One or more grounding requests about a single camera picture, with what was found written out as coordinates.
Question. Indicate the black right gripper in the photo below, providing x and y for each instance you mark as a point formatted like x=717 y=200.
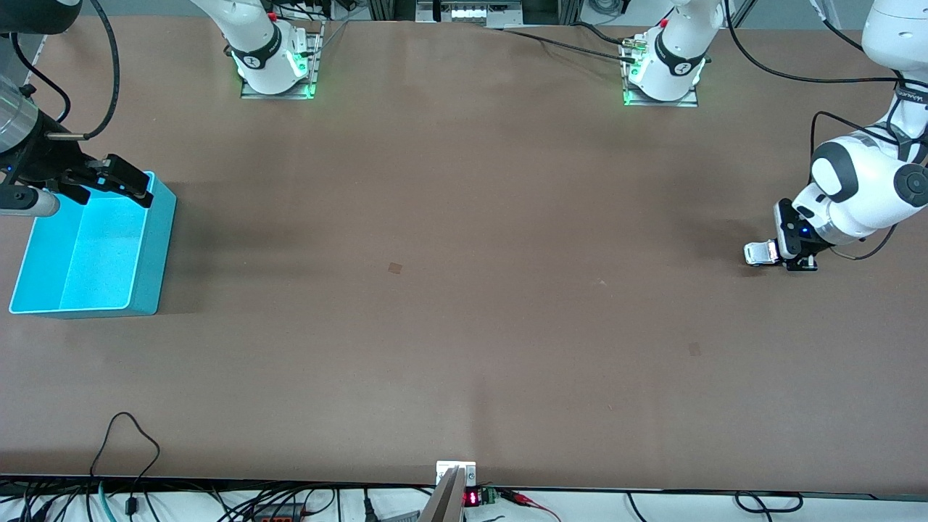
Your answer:
x=45 y=162

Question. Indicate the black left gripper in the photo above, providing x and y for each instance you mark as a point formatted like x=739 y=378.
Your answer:
x=806 y=251

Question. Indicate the white jeep toy black bed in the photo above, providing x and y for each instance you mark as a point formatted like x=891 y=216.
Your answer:
x=761 y=253

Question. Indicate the blue plastic bin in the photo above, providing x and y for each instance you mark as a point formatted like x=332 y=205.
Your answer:
x=101 y=254

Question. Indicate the orange power strip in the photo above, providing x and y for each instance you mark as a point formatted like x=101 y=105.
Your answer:
x=279 y=516

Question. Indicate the red digit display module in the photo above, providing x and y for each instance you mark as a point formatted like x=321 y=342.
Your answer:
x=478 y=497

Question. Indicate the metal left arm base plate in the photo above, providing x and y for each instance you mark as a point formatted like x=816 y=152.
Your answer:
x=685 y=101

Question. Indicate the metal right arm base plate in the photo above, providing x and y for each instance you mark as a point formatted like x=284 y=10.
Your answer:
x=308 y=65

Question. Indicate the metal equipment frame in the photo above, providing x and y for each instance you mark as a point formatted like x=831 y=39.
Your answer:
x=471 y=11

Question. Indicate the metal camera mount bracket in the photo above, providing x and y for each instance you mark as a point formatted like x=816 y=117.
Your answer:
x=451 y=493

